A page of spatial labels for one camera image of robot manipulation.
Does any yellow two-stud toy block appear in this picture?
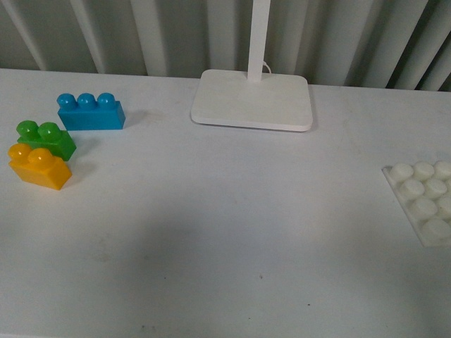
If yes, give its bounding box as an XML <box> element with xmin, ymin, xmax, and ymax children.
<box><xmin>8</xmin><ymin>143</ymin><xmax>72</xmax><ymax>190</ymax></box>

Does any white studded base plate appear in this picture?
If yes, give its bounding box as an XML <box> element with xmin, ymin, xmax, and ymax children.
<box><xmin>383</xmin><ymin>161</ymin><xmax>450</xmax><ymax>247</ymax></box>

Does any blue three-stud toy block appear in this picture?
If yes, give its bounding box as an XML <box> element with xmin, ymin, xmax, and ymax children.
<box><xmin>56</xmin><ymin>92</ymin><xmax>125</xmax><ymax>131</ymax></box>

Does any green two-stud toy block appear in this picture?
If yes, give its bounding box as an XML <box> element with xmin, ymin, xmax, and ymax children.
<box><xmin>16</xmin><ymin>120</ymin><xmax>76</xmax><ymax>161</ymax></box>

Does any white lamp stand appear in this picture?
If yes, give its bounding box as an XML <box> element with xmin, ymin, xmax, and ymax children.
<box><xmin>191</xmin><ymin>1</ymin><xmax>313</xmax><ymax>132</ymax></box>

